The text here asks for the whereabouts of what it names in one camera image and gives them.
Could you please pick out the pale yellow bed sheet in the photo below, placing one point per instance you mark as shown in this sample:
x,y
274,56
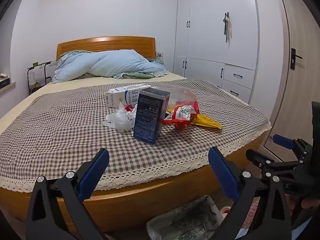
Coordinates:
x,y
82,81

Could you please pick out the white milk carton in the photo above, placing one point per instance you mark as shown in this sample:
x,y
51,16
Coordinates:
x,y
117,97

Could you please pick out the white wall socket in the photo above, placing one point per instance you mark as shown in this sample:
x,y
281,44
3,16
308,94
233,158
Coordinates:
x,y
159,54

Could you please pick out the pink fluffy rug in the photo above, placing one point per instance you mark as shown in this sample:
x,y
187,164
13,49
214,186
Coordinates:
x,y
253,206

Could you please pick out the hanging pale bag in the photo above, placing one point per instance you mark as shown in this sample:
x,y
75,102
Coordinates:
x,y
228,28

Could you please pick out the person's right hand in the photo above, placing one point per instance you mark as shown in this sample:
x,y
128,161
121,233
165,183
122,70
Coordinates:
x,y
308,203

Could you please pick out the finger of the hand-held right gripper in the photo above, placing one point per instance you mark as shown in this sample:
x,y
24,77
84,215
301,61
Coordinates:
x,y
265,163
283,141

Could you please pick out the stone window sill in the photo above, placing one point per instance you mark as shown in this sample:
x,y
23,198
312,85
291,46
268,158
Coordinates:
x,y
12,85

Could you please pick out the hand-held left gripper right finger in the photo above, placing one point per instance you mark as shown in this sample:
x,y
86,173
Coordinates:
x,y
222,172

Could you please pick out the white wardrobe drawer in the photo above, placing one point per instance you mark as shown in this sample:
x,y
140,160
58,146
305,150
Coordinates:
x,y
237,76
236,92

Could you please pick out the red snack packet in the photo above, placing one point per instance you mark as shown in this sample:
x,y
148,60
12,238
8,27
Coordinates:
x,y
182,115

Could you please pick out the dark blue box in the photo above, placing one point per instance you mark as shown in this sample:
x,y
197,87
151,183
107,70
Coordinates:
x,y
147,117

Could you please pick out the small red wrapper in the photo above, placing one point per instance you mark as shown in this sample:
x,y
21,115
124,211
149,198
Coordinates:
x,y
128,108

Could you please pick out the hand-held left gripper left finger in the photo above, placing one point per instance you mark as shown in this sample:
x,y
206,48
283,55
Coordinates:
x,y
96,170

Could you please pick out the black metal side table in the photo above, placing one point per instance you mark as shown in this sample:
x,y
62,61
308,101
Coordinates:
x,y
45,66

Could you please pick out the bin with floral plastic liner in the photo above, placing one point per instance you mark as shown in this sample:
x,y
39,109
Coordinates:
x,y
185,217

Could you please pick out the light blue quilt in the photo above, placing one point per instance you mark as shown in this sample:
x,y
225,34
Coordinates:
x,y
112,62

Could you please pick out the wooden bed frame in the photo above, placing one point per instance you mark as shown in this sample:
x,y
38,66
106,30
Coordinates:
x,y
140,205

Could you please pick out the white red slipper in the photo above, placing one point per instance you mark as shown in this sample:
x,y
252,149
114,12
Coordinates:
x,y
225,210

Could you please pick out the yellow packet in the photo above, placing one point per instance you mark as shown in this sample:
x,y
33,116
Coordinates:
x,y
207,122

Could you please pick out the white built-in wardrobe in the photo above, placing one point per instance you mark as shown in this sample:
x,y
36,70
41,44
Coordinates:
x,y
207,42

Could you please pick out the clear plastic container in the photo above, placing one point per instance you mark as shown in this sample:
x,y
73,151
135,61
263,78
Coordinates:
x,y
182,95

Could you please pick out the white crumpled plastic bag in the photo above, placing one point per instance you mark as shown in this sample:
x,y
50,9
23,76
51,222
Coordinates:
x,y
120,120

